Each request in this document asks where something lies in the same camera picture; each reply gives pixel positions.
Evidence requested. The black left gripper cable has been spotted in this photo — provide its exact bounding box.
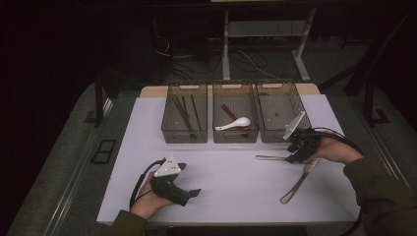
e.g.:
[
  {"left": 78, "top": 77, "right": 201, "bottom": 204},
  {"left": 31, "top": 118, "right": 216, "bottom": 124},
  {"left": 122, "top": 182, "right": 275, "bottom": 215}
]
[{"left": 130, "top": 157, "right": 166, "bottom": 209}]

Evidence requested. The clear grey plastic bin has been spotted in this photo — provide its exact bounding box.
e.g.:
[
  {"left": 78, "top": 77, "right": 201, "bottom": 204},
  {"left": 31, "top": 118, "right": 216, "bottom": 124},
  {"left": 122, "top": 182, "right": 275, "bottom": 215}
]
[
  {"left": 254, "top": 80, "right": 313, "bottom": 144},
  {"left": 211, "top": 82, "right": 260, "bottom": 145},
  {"left": 160, "top": 83, "right": 209, "bottom": 145}
]

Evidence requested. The black metal stand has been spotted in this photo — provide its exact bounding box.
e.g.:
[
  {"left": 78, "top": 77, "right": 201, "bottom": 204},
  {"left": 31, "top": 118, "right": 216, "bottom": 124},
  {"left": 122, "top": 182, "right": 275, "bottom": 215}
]
[
  {"left": 92, "top": 70, "right": 116, "bottom": 129},
  {"left": 319, "top": 9, "right": 416, "bottom": 128}
]

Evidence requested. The brown wooden spoon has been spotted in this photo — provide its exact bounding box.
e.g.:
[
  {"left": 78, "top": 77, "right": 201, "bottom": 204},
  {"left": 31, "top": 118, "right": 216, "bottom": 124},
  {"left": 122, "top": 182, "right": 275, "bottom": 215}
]
[{"left": 220, "top": 103, "right": 253, "bottom": 132}]

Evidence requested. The white floor cable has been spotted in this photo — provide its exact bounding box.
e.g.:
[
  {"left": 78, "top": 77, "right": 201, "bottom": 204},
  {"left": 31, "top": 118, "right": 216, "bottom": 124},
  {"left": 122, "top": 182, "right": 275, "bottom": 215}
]
[{"left": 237, "top": 48, "right": 281, "bottom": 81}]

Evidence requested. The person's left hand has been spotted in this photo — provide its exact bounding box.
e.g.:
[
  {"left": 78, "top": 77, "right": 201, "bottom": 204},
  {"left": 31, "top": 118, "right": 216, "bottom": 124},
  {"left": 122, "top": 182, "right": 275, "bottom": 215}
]
[{"left": 130, "top": 173, "right": 175, "bottom": 220}]

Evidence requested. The white metal stand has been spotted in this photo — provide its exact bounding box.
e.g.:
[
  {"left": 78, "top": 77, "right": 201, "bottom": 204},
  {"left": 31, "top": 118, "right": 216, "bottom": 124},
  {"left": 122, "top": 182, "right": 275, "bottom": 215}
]
[{"left": 221, "top": 8, "right": 318, "bottom": 83}]

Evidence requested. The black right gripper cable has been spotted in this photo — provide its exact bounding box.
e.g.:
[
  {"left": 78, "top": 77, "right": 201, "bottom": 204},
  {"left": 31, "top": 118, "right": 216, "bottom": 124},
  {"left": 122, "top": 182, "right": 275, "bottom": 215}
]
[{"left": 309, "top": 126, "right": 366, "bottom": 236}]

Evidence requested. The white table cover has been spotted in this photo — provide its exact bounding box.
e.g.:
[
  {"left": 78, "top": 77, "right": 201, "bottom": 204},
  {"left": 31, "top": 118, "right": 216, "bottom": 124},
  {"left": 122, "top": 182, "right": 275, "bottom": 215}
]
[{"left": 96, "top": 93, "right": 362, "bottom": 226}]

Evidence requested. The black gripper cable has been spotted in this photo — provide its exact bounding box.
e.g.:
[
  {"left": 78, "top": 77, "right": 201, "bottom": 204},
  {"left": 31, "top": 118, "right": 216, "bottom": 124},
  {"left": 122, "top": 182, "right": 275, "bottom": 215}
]
[
  {"left": 130, "top": 157, "right": 166, "bottom": 209},
  {"left": 309, "top": 126, "right": 366, "bottom": 236}
]

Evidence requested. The brown wooden chopstick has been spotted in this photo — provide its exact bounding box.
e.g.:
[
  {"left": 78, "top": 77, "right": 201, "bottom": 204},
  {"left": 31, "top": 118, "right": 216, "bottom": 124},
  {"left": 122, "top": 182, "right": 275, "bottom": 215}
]
[
  {"left": 171, "top": 95, "right": 193, "bottom": 132},
  {"left": 174, "top": 94, "right": 195, "bottom": 133}
]

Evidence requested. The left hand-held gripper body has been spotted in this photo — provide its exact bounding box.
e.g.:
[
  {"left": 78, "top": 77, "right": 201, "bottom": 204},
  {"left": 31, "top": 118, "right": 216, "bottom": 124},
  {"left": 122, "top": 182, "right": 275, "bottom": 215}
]
[{"left": 150, "top": 155, "right": 191, "bottom": 207}]

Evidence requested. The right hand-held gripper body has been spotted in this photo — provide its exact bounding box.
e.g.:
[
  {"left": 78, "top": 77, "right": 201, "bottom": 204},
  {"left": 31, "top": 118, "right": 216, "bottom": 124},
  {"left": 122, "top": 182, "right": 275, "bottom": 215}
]
[{"left": 282, "top": 110, "right": 323, "bottom": 164}]

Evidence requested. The person's right hand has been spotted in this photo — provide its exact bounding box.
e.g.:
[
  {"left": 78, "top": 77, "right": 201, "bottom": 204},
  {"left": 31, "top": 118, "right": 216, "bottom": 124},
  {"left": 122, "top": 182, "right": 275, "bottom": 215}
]
[{"left": 308, "top": 136, "right": 365, "bottom": 165}]

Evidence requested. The white ceramic spoon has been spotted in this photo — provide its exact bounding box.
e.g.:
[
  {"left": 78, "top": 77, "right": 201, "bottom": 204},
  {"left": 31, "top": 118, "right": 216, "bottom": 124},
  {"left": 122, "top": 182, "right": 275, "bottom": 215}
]
[{"left": 214, "top": 116, "right": 253, "bottom": 132}]

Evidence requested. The tangle of black floor cables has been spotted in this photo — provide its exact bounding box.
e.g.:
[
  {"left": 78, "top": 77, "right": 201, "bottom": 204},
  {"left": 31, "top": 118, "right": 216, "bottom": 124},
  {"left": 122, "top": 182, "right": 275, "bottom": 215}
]
[{"left": 151, "top": 16, "right": 227, "bottom": 83}]

